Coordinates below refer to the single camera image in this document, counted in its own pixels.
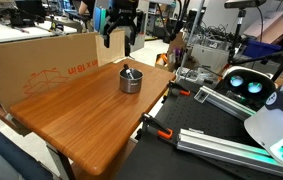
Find small steel pot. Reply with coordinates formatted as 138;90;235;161
118;67;145;95

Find white lab table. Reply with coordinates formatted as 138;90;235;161
0;21;79;46

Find white VR headset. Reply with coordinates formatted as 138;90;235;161
220;65;278;111

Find slanted metal pole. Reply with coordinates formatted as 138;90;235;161
179;0;206;73

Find black and white marker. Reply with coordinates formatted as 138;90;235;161
123;63;135;80

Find black perforated breadboard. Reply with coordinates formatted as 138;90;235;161
114;89;283;180

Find flattened cardboard sheet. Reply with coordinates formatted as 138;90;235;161
243;9;283;44

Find blue padded chair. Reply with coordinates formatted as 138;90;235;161
0;118;54;180

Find black monitor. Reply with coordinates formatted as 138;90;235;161
14;0;47;20

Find person in dark shirt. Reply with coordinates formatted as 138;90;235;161
77;0;97;18

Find wooden table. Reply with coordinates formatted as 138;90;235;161
8;58;177;180

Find white storage crate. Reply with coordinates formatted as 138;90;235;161
190;43;230;73

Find blue plastic bin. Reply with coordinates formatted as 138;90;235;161
242;39;283;58

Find brown cardboard panel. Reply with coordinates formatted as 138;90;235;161
0;28;126;111

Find aluminium extrusion rail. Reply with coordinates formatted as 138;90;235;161
193;85;259;122
176;128;283;179

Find open cardboard box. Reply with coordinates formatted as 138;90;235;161
167;29;187;54

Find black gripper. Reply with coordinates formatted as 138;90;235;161
101;0;139;48

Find black stereo camera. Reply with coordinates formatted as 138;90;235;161
223;0;268;10

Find black camera tripod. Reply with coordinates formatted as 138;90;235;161
227;8;283;81

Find white electronics box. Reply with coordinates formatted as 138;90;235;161
175;66;215;84

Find black orange-tipped clamp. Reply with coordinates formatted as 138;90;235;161
135;112;175;140
162;80;192;103

